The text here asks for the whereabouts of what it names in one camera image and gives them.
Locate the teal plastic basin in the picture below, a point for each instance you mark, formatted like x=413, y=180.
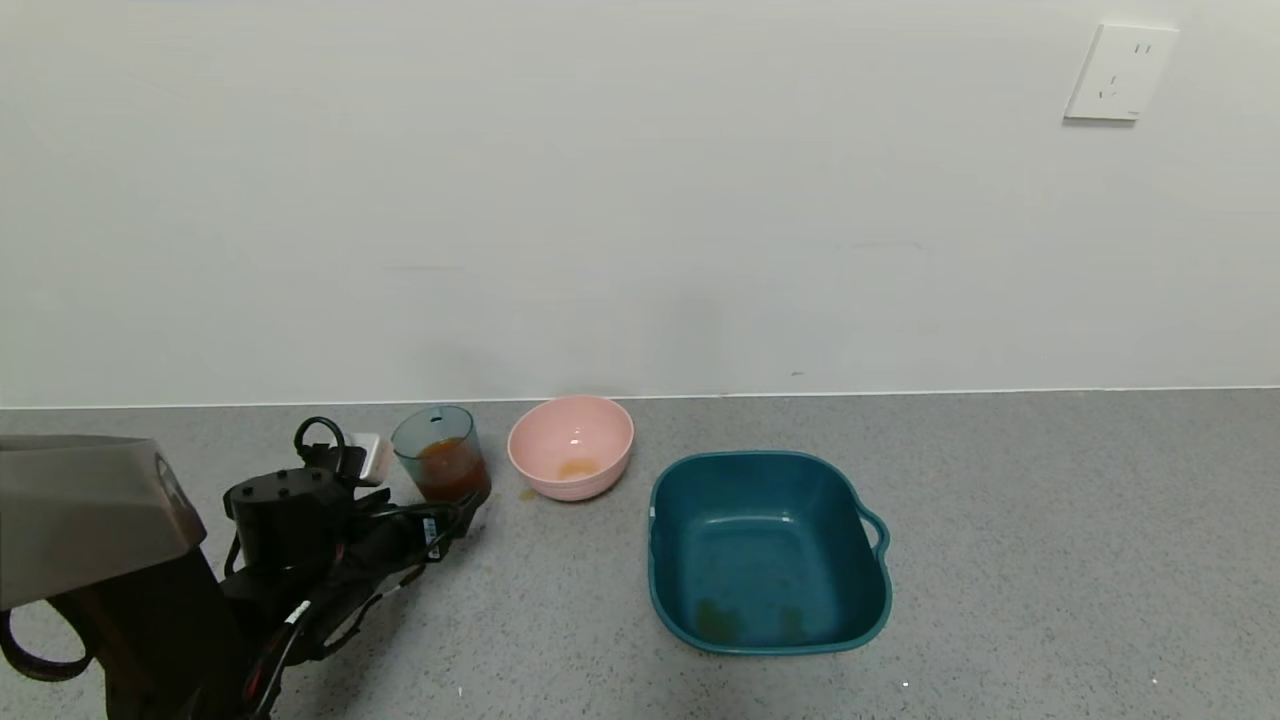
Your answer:
x=770, y=560

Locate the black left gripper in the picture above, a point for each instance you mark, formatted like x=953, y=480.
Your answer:
x=433, y=535

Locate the transparent teal ribbed cup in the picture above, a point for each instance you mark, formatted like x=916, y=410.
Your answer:
x=445, y=465

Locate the pink bowl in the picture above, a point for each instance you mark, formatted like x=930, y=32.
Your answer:
x=570, y=445

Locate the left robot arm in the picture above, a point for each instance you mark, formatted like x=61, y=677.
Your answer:
x=90, y=500

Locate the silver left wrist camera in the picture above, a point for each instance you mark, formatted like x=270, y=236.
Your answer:
x=372, y=458

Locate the white wall socket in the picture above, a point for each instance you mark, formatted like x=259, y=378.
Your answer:
x=1120, y=72

